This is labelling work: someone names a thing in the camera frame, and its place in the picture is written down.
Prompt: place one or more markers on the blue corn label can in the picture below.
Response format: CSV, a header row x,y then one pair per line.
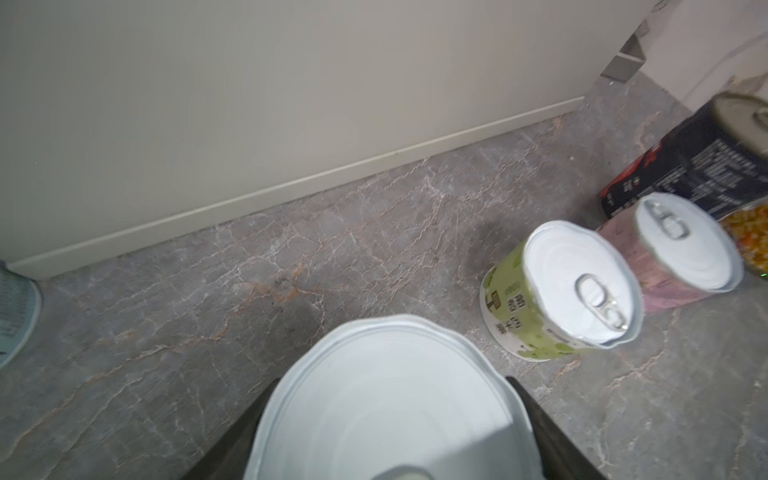
x,y
747,227

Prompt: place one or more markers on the grey metal cabinet counter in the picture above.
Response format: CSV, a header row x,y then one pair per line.
x,y
127,123

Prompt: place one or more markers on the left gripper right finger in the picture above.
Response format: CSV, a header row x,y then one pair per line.
x,y
561,459

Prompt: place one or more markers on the black label can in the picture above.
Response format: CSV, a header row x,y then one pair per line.
x,y
717,159

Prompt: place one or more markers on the teal label can near cabinet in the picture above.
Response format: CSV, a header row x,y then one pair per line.
x,y
20,308

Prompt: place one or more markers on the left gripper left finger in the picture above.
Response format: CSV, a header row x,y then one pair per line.
x,y
228,458

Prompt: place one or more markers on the pink label can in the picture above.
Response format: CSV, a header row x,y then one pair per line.
x,y
678,252
396,397

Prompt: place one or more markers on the green label can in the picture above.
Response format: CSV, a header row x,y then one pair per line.
x,y
564,290

